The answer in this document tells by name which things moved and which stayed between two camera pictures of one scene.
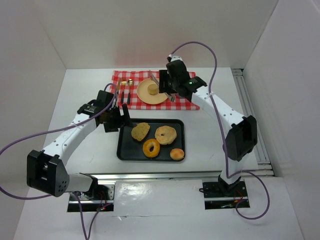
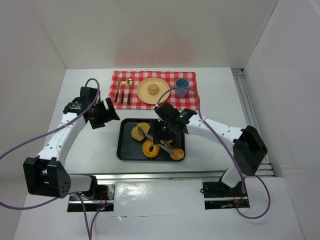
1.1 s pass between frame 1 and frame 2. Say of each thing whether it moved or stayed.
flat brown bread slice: stayed
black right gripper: moved
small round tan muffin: stayed
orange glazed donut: stayed
